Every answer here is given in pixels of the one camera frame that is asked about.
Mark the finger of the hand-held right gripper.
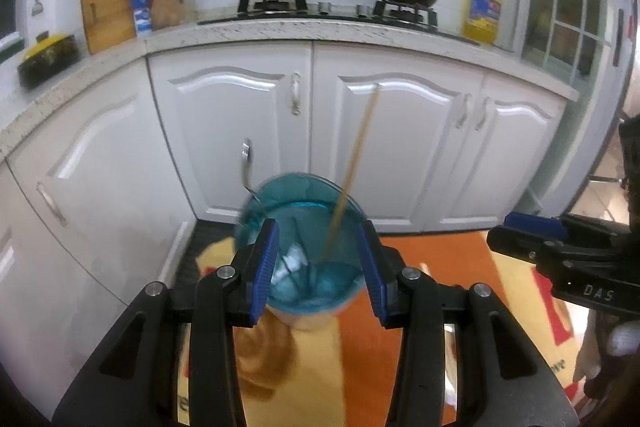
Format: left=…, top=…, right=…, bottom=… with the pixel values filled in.
left=504, top=213, right=571, bottom=240
left=487, top=227, right=571, bottom=264

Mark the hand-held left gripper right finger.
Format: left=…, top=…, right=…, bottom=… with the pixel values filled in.
left=357, top=219, right=581, bottom=427

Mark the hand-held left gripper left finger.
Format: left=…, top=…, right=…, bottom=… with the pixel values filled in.
left=50, top=218, right=281, bottom=427

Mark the wooden chopstick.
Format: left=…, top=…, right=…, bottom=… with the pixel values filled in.
left=324, top=84, right=379, bottom=262

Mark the person's right hand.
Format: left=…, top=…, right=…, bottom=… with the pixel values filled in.
left=573, top=309, right=640, bottom=388

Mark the black ribbed floor mat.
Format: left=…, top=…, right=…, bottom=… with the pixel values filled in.
left=172, top=221, right=242, bottom=290

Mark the white cabinet door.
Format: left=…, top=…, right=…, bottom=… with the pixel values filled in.
left=440, top=74, right=568, bottom=232
left=0, top=167, right=128, bottom=413
left=146, top=42, right=314, bottom=228
left=5, top=57, right=198, bottom=308
left=309, top=44, right=487, bottom=234

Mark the orange yellow printed floor mat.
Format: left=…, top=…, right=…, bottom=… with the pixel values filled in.
left=172, top=227, right=596, bottom=427

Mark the yellow cooking oil bottle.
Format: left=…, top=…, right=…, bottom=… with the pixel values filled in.
left=462, top=0, right=502, bottom=45

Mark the black gas stove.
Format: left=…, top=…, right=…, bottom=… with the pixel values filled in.
left=197, top=0, right=481, bottom=45

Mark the wooden knife block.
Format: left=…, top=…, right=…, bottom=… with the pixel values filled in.
left=150, top=0, right=193, bottom=30

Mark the blue white carton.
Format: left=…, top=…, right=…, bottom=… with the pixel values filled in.
left=131, top=0, right=154, bottom=38

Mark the wooden cutting board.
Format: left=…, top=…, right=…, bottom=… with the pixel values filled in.
left=80, top=0, right=155, bottom=55

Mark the black casserole yellow lid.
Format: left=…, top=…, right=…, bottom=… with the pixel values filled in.
left=17, top=32, right=81, bottom=88

